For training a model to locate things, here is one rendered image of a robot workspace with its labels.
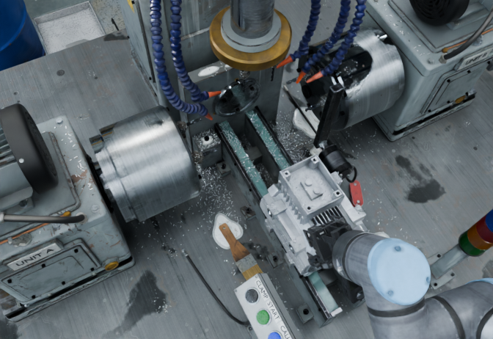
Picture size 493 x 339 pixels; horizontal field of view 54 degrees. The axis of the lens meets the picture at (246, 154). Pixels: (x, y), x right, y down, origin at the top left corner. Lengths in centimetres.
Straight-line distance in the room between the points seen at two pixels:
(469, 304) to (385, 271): 17
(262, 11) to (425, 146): 85
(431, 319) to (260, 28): 62
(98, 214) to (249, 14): 52
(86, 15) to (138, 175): 153
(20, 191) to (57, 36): 152
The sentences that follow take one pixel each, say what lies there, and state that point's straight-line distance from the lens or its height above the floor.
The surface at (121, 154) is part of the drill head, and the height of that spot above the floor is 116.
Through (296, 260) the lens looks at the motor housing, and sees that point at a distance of 115.
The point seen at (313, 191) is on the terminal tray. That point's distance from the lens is 111.
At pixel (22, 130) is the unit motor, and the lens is 98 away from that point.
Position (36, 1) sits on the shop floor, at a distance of 329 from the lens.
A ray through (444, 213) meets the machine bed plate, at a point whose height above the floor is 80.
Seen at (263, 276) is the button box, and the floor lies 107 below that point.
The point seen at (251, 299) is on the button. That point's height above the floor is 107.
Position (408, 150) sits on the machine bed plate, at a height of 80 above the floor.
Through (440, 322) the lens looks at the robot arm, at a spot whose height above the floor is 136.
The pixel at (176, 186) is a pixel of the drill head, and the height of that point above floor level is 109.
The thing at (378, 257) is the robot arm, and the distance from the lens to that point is 77.
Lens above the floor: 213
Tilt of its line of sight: 61 degrees down
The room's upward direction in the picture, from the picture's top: 4 degrees clockwise
